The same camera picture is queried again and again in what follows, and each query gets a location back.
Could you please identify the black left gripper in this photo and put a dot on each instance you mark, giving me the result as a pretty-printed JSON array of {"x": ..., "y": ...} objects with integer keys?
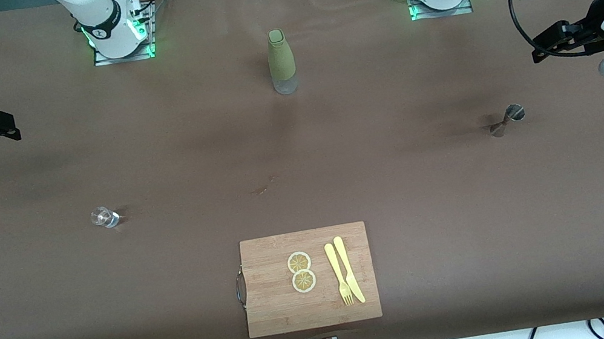
[{"x": 592, "y": 24}]

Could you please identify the metal double jigger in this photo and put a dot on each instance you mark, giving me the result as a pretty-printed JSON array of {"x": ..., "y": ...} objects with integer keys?
[{"x": 513, "y": 112}]

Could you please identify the clear glass measuring cup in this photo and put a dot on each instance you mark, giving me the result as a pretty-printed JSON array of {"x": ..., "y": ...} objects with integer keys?
[{"x": 106, "y": 217}]

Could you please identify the brown table cover sheet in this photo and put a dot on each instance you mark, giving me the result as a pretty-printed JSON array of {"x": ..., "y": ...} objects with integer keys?
[{"x": 406, "y": 207}]

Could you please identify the glass bottle with green sleeve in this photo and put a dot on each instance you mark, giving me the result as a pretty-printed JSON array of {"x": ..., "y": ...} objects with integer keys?
[{"x": 280, "y": 56}]

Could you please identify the yellow plastic knife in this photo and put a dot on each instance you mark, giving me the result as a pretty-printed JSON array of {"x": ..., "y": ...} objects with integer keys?
[{"x": 350, "y": 275}]

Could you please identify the yellow plastic fork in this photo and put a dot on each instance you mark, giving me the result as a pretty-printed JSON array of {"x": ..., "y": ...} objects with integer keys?
[{"x": 332, "y": 259}]

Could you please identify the lemon slice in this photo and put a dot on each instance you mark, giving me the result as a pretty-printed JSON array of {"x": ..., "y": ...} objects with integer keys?
[
  {"x": 304, "y": 282},
  {"x": 299, "y": 261}
]

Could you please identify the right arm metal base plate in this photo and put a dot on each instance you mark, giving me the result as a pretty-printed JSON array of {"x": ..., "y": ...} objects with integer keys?
[{"x": 106, "y": 61}]

